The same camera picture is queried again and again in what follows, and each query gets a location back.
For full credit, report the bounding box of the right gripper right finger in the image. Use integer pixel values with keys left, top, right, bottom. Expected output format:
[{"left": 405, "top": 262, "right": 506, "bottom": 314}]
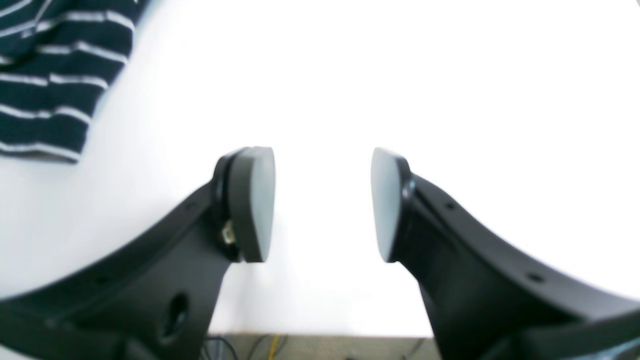
[{"left": 370, "top": 147, "right": 640, "bottom": 360}]

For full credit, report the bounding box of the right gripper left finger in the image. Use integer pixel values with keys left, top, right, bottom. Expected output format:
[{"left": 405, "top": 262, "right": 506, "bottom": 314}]
[{"left": 0, "top": 146, "right": 275, "bottom": 360}]

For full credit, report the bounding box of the black white striped t-shirt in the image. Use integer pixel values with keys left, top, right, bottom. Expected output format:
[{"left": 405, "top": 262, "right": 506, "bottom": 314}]
[{"left": 0, "top": 0, "right": 148, "bottom": 162}]

